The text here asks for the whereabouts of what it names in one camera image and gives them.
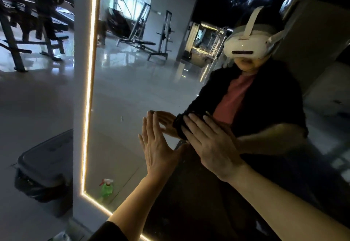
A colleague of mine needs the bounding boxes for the person's right hand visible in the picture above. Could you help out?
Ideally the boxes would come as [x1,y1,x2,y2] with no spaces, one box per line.
[182,112,248,183]

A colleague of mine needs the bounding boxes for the person's left hand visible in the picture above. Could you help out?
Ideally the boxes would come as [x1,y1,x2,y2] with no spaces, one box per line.
[138,111,184,182]

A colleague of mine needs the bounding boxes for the dark brown cleaning cloth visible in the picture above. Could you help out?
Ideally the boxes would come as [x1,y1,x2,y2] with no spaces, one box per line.
[173,111,210,140]

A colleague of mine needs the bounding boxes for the large wall mirror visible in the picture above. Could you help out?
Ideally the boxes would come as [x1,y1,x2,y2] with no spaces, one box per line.
[73,0,350,241]

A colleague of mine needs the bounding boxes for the person's right forearm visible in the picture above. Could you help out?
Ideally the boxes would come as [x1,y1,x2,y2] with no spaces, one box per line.
[226,164,350,241]

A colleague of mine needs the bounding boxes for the person's left forearm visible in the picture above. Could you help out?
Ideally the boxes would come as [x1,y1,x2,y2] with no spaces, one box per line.
[109,170,177,241]

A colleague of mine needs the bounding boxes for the dark grey plastic bin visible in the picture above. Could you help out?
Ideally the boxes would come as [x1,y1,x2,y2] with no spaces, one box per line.
[13,129,75,217]

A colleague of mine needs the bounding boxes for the black gym weight machine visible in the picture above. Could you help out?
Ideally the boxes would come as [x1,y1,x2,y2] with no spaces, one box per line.
[0,0,75,73]

